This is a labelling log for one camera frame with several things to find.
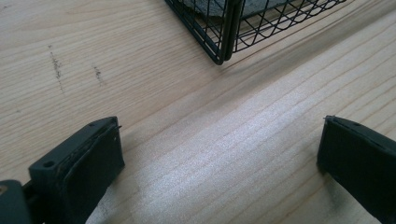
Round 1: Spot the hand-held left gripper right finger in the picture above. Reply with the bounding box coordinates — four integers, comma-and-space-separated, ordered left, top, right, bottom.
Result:
317, 115, 396, 224

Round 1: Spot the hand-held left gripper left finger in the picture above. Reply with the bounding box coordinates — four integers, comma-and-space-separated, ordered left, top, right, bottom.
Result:
28, 116, 126, 224

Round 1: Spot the black wire mesh basket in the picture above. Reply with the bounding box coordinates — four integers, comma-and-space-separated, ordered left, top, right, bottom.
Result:
163, 0, 348, 66

